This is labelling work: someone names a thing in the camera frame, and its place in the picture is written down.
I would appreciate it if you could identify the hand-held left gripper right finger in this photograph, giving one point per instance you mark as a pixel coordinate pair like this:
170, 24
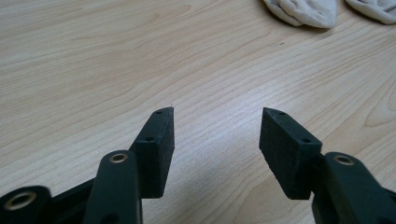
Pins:
288, 155

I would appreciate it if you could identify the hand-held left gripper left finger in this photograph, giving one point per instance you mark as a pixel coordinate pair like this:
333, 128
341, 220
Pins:
155, 155

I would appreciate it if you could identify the white sock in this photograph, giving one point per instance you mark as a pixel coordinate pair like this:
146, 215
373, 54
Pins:
306, 11
375, 9

